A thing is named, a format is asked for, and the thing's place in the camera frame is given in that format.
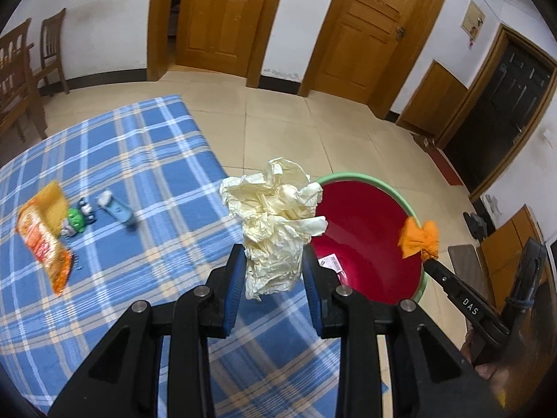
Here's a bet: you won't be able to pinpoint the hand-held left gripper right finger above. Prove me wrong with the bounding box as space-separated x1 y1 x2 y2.
301 246 508 418

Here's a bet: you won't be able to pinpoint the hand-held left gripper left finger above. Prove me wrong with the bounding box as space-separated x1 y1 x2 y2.
48 244 248 418

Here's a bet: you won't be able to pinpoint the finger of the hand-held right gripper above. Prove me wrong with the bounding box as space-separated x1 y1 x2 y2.
421 258 464 304

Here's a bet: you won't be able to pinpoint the orange paper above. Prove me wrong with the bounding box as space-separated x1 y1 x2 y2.
399 218 440 262

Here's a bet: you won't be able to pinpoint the cream paper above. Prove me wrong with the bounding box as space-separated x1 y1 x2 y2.
219 158 328 301

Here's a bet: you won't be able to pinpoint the red basin with green rim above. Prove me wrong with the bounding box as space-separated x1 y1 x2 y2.
305 172 429 305

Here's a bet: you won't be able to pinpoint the person's right hand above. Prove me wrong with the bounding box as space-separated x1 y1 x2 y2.
460 333 499 384

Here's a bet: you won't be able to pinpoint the grey floor mat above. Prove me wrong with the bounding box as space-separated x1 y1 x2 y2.
448 245 490 301

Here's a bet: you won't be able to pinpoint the dark shoes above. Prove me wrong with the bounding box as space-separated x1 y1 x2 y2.
463 211 488 240

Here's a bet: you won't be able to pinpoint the wooden cabinet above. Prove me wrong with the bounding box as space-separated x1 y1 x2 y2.
476 204 547 310

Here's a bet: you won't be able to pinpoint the red door mat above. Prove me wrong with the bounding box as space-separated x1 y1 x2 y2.
429 146 464 187

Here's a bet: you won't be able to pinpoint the small blue white object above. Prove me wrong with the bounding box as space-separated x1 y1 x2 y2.
96 189 138 229

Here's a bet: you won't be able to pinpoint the blue plaid tablecloth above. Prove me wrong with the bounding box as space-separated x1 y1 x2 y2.
0 94 388 418

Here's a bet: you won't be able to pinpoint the green candy toy figure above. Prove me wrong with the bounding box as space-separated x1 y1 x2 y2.
61 200 96 240

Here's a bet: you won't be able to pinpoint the low wooden panel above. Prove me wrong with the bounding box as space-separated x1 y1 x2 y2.
397 60 468 137

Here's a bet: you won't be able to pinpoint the dark door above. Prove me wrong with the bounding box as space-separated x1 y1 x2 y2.
444 35 557 192

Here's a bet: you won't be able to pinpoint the orange yellow snack packet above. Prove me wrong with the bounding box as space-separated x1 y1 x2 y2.
16 180 72 297

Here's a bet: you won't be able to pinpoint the wooden door with latch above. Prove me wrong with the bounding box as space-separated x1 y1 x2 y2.
311 0 436 105

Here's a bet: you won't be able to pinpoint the wooden chair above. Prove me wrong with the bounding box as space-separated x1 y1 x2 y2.
39 8 70 96
0 17 48 140

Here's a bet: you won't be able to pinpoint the wooden door frame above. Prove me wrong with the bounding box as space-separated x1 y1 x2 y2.
147 0 291 90
297 0 457 120

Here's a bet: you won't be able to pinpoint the beige wall panel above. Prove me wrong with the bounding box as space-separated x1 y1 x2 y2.
461 0 486 39

